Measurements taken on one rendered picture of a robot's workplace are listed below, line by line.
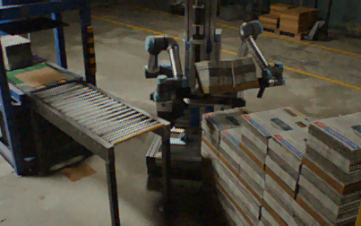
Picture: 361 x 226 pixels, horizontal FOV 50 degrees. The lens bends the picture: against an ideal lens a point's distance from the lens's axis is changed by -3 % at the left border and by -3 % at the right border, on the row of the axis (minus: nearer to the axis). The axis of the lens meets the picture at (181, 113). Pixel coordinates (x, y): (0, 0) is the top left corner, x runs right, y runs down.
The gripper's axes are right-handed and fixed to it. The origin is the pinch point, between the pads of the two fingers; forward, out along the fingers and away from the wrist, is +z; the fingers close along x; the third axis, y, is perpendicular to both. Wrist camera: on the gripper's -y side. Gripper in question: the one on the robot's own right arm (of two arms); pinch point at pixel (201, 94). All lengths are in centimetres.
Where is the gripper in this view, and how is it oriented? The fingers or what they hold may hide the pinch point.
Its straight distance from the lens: 295.3
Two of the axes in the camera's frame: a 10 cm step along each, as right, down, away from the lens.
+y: -1.1, -9.9, -0.9
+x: -2.9, -0.5, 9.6
